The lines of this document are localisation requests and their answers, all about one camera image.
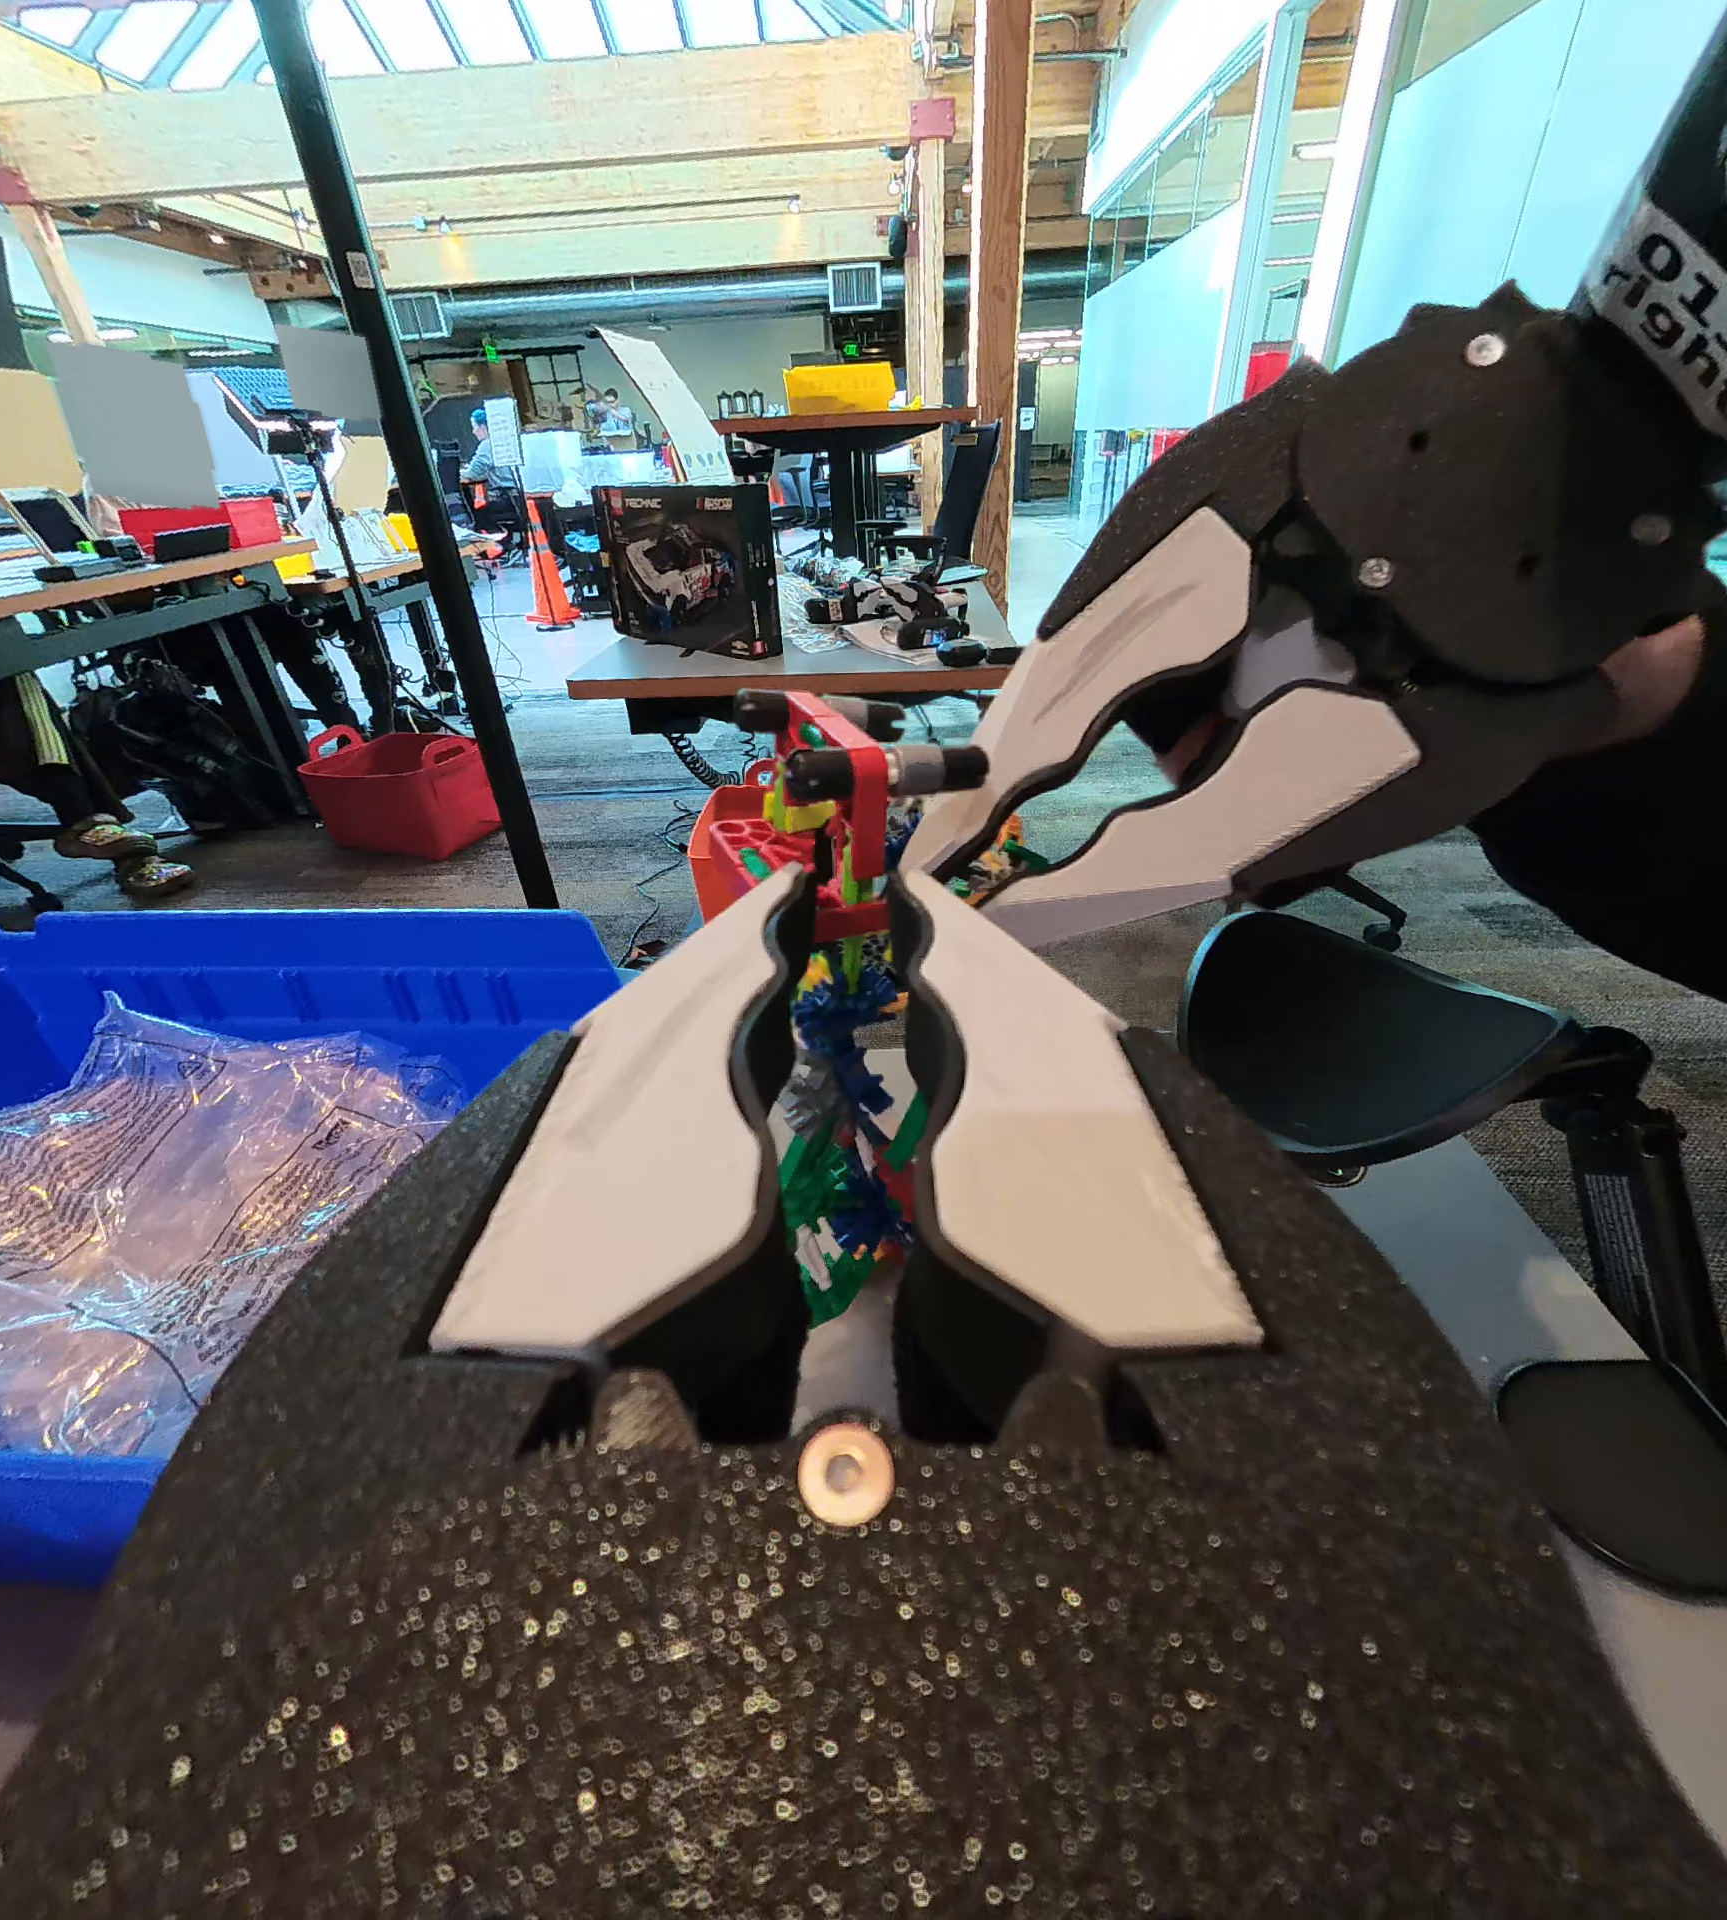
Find white foam board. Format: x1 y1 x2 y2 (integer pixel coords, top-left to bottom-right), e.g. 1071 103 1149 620
589 324 721 490

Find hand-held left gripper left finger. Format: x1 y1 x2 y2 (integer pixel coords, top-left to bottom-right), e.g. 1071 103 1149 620
427 862 819 1446

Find person's right forearm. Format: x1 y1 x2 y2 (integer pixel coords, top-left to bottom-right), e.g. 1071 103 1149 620
1469 577 1727 1038

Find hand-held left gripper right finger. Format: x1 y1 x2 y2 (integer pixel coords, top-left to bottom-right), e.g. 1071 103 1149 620
893 866 1267 1446

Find red plastic crate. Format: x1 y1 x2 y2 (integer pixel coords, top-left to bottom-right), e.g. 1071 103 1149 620
297 725 505 862

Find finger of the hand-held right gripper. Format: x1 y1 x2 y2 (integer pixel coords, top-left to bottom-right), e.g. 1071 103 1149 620
983 683 1423 951
899 507 1255 889

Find small blue plastic bin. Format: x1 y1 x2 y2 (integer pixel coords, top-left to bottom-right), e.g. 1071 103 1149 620
0 907 621 1590

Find orange traffic cone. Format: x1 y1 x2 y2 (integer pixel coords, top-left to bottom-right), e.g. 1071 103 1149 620
525 498 579 631

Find black pole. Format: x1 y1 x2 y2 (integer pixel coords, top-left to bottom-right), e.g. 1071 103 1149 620
251 0 561 912

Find person's right hand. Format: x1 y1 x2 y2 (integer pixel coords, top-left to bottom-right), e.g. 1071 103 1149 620
1597 614 1715 752

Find green connector toy assembly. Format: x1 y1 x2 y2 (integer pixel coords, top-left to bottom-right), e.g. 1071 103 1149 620
731 686 1021 1331

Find black rolling office chair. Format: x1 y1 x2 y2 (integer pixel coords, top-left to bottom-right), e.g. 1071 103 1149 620
1253 871 1409 952

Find clear plastic bag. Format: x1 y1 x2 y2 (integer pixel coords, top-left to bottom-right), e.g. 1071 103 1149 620
0 992 471 1459

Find wooden support post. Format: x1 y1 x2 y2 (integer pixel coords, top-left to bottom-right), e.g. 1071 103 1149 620
971 0 1037 611

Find black white toy car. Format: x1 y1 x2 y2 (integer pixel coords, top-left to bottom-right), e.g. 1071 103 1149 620
799 562 973 662

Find black printed cardboard box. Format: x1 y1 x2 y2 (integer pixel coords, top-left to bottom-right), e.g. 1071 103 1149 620
593 482 785 660

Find red desk tray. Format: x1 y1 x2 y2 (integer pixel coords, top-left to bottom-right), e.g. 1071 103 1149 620
117 498 283 551

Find black backpack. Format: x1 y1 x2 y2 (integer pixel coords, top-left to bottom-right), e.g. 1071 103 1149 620
68 660 287 829

